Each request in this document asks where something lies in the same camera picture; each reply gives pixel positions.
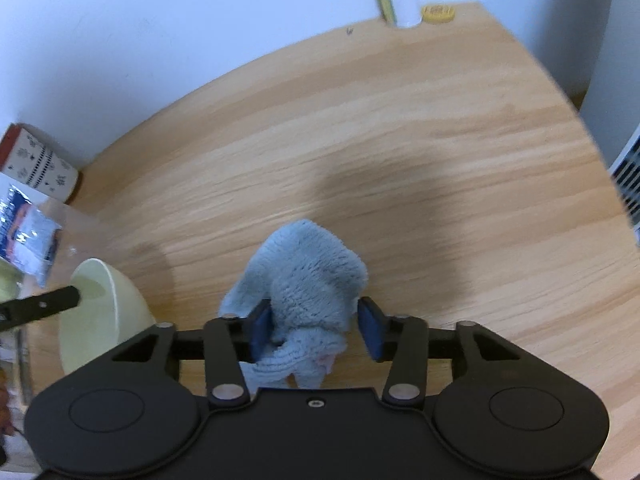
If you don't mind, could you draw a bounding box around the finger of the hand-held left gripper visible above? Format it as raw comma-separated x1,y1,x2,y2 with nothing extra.
0,284,82,334

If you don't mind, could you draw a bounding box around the white air purifier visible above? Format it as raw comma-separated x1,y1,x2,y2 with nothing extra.
579,0,640,247

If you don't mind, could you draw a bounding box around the blue and white snack packet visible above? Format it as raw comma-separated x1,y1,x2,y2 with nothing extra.
0,174,64,289

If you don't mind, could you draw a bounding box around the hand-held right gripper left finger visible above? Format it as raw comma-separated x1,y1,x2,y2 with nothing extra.
112,299,274,407

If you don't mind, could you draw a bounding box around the pale green bowl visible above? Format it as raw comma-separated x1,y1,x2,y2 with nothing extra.
58,257,157,377

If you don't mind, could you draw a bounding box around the grey and pink cloth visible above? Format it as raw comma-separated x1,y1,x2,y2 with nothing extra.
219,218,369,394

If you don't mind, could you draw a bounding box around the red and white tumbler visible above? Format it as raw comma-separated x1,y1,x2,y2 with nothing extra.
0,123,80,205

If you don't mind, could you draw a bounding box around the glass pitcher with cream lid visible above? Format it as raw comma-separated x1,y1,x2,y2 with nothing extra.
0,200,76,304

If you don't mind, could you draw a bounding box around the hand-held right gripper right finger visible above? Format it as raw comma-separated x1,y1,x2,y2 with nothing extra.
357,296,522,407

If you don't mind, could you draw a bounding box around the small yellow round tin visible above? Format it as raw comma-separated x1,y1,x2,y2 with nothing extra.
421,4,456,25

